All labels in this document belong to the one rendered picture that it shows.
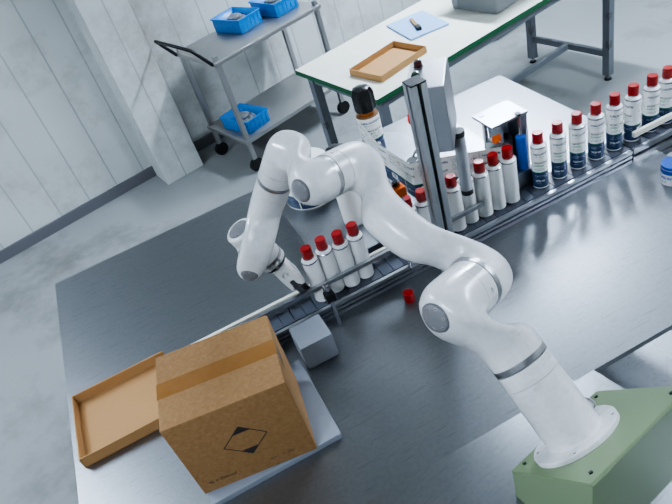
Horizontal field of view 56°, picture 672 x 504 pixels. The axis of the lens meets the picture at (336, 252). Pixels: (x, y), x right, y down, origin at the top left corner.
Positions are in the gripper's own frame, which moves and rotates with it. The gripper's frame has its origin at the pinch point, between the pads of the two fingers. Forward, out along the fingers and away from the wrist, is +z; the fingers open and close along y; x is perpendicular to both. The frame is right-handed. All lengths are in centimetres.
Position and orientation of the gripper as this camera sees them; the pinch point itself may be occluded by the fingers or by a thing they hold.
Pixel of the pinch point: (304, 289)
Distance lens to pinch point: 193.8
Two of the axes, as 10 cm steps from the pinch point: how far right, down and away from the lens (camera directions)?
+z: 5.4, 5.5, 6.4
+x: -7.4, 6.7, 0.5
